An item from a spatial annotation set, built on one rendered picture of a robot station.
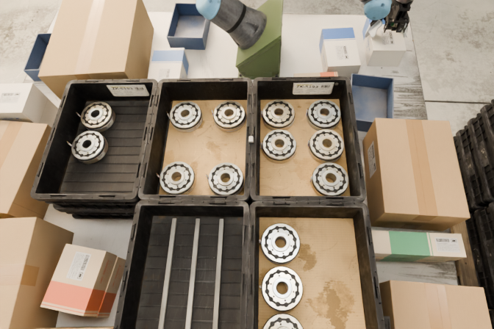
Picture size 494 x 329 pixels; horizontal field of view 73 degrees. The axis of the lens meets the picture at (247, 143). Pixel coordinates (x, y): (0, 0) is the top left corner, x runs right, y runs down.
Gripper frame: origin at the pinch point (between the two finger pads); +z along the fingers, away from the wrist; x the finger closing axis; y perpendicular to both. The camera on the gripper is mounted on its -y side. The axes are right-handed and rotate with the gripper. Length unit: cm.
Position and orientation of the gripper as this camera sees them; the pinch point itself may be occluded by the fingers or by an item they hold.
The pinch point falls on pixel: (384, 35)
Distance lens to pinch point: 148.3
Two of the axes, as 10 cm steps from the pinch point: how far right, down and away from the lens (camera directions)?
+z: 0.6, 4.5, 8.9
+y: -0.6, 8.9, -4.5
